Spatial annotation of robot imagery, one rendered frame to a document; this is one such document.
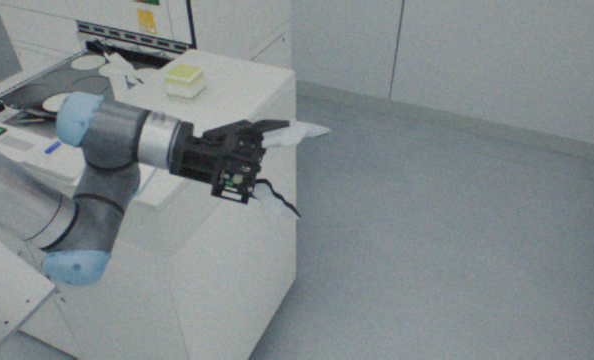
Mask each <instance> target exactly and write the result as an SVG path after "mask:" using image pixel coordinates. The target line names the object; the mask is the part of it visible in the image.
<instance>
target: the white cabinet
mask: <svg viewBox="0 0 594 360"><path fill-rule="evenodd" d="M259 165H261V166H262V170H261V172H259V173H257V176H256V179H267V180H268V181H269V182H270V183H271V184H272V189H274V190H275V191H276V192H277V193H279V194H281V195H282V196H283V197H284V199H285V200H286V201H289V203H290V204H293V205H294V207H295V208H296V145H294V146H290V147H283V146H280V147H274V146H268V147H267V151H266V154H265V155H264V156H263V159H262V163H261V164H259ZM0 242H2V243H3V244H4V245H5V246H7V248H9V249H10V250H11V251H13V252H14V253H15V254H16V255H19V256H20V257H21V258H22V259H24V261H25V262H26V263H27V264H28V265H31V266H32V267H33V268H34V269H36V270H37V271H38V273H40V274H42V275H43V276H44V277H45V278H47V279H48V280H49V281H51V282H53V283H54V285H55V286H56V287H57V289H58V290H57V291H56V292H55V293H54V294H53V295H52V297H50V298H49V299H48V300H47V301H46V302H45V303H44V304H43V305H42V306H40V308H39V309H38V310H37V311H36V312H35V313H34V314H33V315H32V316H30V317H29V319H28V320H27V321H26V322H25V324H24V325H23V326H22V327H20V328H19V330H20V331H23V332H25V333H27V334H29V335H31V336H34V337H36V338H38V339H40V340H42V342H45V343H47V344H49V345H51V346H53V347H56V348H58V349H60V350H62V351H64V352H67V353H69V355H71V356H73V357H75V358H78V359H80V360H247V359H248V357H249V355H251V354H252V351H253V349H254V348H255V346H256V344H257V343H258V340H259V338H260V336H261V335H263V333H264V331H265V329H266V327H267V325H268V324H269V322H270V320H271V317H272V316H273V314H275V312H276V311H277V309H278V307H279V305H280V303H281V301H282V300H283V298H284V296H285V294H286V292H288V290H289V288H290V287H291V285H292V283H293V282H294V279H295V277H296V219H293V218H288V217H284V215H282V214H280V215H279V217H278V219H277V220H276V221H274V222H272V221H270V220H268V219H267V218H266V216H265V213H264V210H263V206H262V204H261V201H259V200H258V199H254V198H251V197H250V198H249V203H248V205H244V204H240V203H236V201H231V200H227V199H223V198H222V199H220V200H219V203H218V204H217V205H216V206H215V207H214V208H213V209H212V210H211V212H210V213H209V214H207V216H206V217H205V218H204V219H203V221H202V222H201V223H200V224H199V225H198V226H197V227H195V229H194V231H193V232H192V233H191V234H190V235H189V236H188V237H187V239H186V240H185V242H183V243H182V244H181V245H180V246H179V247H178V249H177V250H176V251H175V252H174V254H173V255H171V256H170V257H165V256H163V255H159V254H156V253H154V251H151V250H149V249H145V248H142V247H140V246H137V245H133V244H131V243H128V242H126V241H122V240H119V238H116V242H115V244H113V247H112V250H111V258H109V260H108V262H107V266H106V268H105V271H104V272H103V273H102V277H101V279H100V280H99V281H98V282H96V283H94V284H90V285H75V286H72V284H66V283H63V282H59V281H56V280H54V279H52V278H51V277H48V275H47V274H45V273H44V270H43V264H44V261H45V259H44V256H45V255H46V254H47V253H45V252H43V251H41V250H40V249H37V247H35V246H33V245H31V244H29V243H26V242H24V241H22V240H20V239H19V238H16V237H14V235H12V234H10V233H8V232H5V231H3V230H2V229H0Z"/></svg>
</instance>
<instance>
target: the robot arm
mask: <svg viewBox="0 0 594 360"><path fill-rule="evenodd" d="M193 131H194V124H193V122H189V121H185V120H183V121H182V120H181V119H180V118H177V117H173V116H169V115H165V113H164V111H163V110H159V111H153V110H150V109H145V108H142V107H138V106H133V105H130V104H125V103H121V102H118V100H113V99H109V98H106V97H105V96H102V95H101V96H96V95H91V94H86V93H81V92H77V91H75V93H71V94H69V95H68V96H67V97H66V98H65V99H64V101H63V103H62V106H61V108H59V110H58V114H57V119H56V134H57V137H58V139H60V141H61V142H63V143H64V144H67V145H71V146H73V147H74V148H77V147H78V148H82V151H83V155H84V160H85V169H84V172H83V174H82V177H81V180H79V182H78V184H77V187H76V190H75V192H74V195H73V197H72V198H71V197H70V196H67V195H65V194H64V193H62V192H61V191H58V190H57V189H55V187H54V186H52V185H51V184H49V183H47V182H45V181H44V180H42V179H41V178H39V176H36V175H35V174H33V173H32V172H30V171H29V170H26V169H25V168H23V167H22V166H20V164H19V163H16V162H15V161H13V160H12V159H10V158H8V157H6V156H4V155H3V154H1V152H0V229H2V230H3V231H5V232H8V233H10V234H12V235H14V237H16V238H19V239H20V240H22V241H24V242H26V243H29V244H31V245H33V246H35V247H37V249H40V250H41V251H43V252H45V253H47V254H46V255H45V256H44V259H45V261H44V264H43V270H44V273H45V274H47V275H48V277H51V278H52V279H54V280H56V281H59V282H63V283H66V284H72V286H75V285H90V284H94V283H96V282H98V281H99V280H100V279H101V277H102V273H103V272H104V271H105V268H106V266H107V262H108V260H109V258H111V250H112V247H113V244H115V242H116V238H117V235H118V232H119V229H120V225H121V222H122V219H123V217H125V215H126V211H127V208H128V205H129V202H130V200H131V199H133V198H134V197H135V196H137V194H138V192H139V189H140V183H141V170H140V164H142V165H146V166H151V167H154V168H158V169H163V170H169V174H173V176H177V177H181V178H186V179H190V180H193V181H198V182H202V183H206V184H211V185H212V192H211V196H214V197H218V198H223V199H227V200H231V201H236V203H240V204H244V205H248V203H249V198H250V197H251V198H254V199H258V200H259V201H261V204H262V206H263V210H264V213H265V216H266V218H267V219H268V220H270V221H272V222H274V221H276V220H277V219H278V217H279V215H280V214H282V215H284V217H288V218H293V219H297V220H298V219H301V214H299V213H298V211H297V210H296V208H295V207H294V205H293V204H290V203H289V201H286V200H285V199H284V197H283V196H282V195H281V194H279V193H277V192H276V191H275V190H274V189H272V184H271V183H270V182H269V181H268V180H267V179H256V176H257V173H259V172H261V170H262V166H261V165H259V164H261V163H262V159H263V156H264V155H265V154H266V151H267V149H265V147H267V146H274V147H280V146H283V147H290V146H294V145H296V144H298V143H299V142H301V141H302V140H303V139H304V138H306V137H320V136H323V134H328V133H330V130H329V129H328V128H325V127H322V126H318V125H315V124H308V123H301V122H290V120H279V119H263V120H257V121H255V123H251V121H249V120H246V119H242V120H238V121H235V123H231V124H228V125H224V126H220V127H217V128H214V129H210V130H206V131H203V133H202V137H199V138H198V137H195V135H193ZM262 141H263V143H262ZM263 146H265V147H263ZM226 186H227V187H230V189H235V190H237V192H236V191H231V190H227V189H226ZM223 191H224V192H228V193H232V194H237V195H241V199H236V198H231V197H227V196H223V195H222V194H223Z"/></svg>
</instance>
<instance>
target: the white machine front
mask: <svg viewBox="0 0 594 360"><path fill-rule="evenodd" d="M136 9H139V10H144V12H145V11H151V12H152V15H153V21H155V26H156V31H157V35H156V34H149V28H148V24H147V19H146V14H145V19H146V24H147V30H148V33H145V32H140V27H139V22H138V15H137V10H136ZM0 16H1V19H2V20H3V22H4V25H5V28H6V31H7V33H8V36H9V39H10V42H11V44H13V45H15V46H19V47H24V48H27V49H28V50H33V51H37V52H41V53H47V54H51V55H56V56H60V57H63V58H65V59H68V58H69V56H72V55H73V54H76V53H78V52H80V51H82V50H81V47H80V43H79V39H78V36H77V31H79V30H81V29H78V27H77V24H75V21H80V23H84V24H90V25H95V26H101V27H106V28H112V29H116V30H122V32H127V33H133V34H138V35H143V36H148V37H154V38H159V39H162V40H165V41H169V42H174V43H180V44H185V45H189V47H190V49H194V50H196V51H197V45H196V37H195V30H194V21H193V13H192V6H191V0H158V4H154V3H148V2H142V1H136V0H0ZM120 56H121V57H122V58H123V59H126V60H131V61H136V62H141V63H145V65H150V66H155V67H159V68H164V67H165V66H166V65H161V64H156V62H152V61H146V60H142V59H137V58H132V57H127V56H122V55H120Z"/></svg>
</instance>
